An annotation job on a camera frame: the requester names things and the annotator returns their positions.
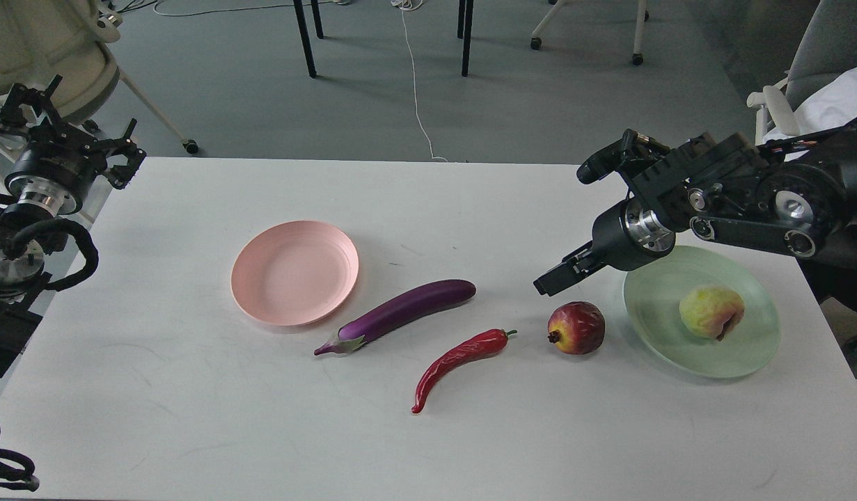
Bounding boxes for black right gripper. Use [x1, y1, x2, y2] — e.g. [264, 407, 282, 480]
[533, 198, 676, 297]

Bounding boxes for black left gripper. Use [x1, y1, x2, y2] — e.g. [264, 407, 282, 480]
[0, 75, 147, 215]

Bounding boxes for red pomegranate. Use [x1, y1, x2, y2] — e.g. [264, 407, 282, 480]
[547, 301, 606, 355]

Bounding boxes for red chili pepper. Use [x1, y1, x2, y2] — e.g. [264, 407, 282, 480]
[410, 328, 519, 415]

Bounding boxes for purple eggplant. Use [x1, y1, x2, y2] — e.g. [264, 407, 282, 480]
[313, 279, 476, 356]

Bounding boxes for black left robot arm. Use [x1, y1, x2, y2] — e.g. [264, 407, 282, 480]
[0, 75, 147, 378]

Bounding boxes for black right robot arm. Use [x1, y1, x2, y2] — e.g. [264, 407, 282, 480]
[534, 117, 857, 296]

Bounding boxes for light green plastic plate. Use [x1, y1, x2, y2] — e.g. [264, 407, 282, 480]
[623, 246, 781, 379]

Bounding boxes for beige office chair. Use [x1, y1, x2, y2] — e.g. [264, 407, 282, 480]
[0, 1, 198, 154]

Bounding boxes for black table legs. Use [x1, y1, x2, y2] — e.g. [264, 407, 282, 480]
[291, 1, 475, 80]

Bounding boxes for white rolling chair base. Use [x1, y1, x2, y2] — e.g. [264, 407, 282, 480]
[529, 1, 650, 67]

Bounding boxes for pink plastic plate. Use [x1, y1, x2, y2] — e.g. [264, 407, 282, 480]
[230, 220, 359, 326]

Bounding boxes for person in white shirt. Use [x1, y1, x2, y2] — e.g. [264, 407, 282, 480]
[756, 67, 857, 145]

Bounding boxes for grey office chair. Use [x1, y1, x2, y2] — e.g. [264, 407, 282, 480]
[747, 1, 857, 142]

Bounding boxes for white floor cable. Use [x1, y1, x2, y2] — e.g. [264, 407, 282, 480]
[390, 0, 448, 163]

